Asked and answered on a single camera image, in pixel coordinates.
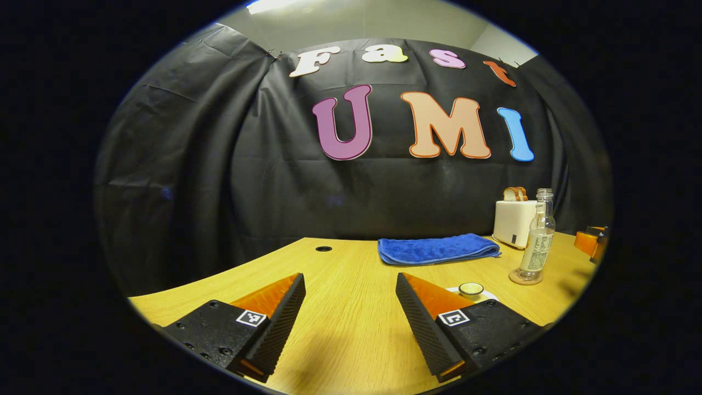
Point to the ceiling light panel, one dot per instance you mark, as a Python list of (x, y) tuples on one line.
[(274, 5)]

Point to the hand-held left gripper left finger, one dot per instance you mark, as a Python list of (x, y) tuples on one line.
[(285, 323)]

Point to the blue folded towel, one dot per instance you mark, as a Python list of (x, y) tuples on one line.
[(433, 249)]

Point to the white toaster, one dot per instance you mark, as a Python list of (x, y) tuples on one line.
[(510, 222)]

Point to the black backdrop cloth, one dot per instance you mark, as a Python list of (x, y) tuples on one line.
[(219, 192)]

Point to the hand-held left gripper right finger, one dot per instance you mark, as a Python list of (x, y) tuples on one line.
[(417, 323)]

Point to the clear plastic water bottle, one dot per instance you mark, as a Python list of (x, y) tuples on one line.
[(540, 236)]

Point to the round brown coaster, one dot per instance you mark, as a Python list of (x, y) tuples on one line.
[(512, 276)]

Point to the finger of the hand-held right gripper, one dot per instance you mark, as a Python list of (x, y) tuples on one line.
[(587, 241)]

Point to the toast bread slice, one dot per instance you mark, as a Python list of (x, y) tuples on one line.
[(522, 193), (510, 194)]

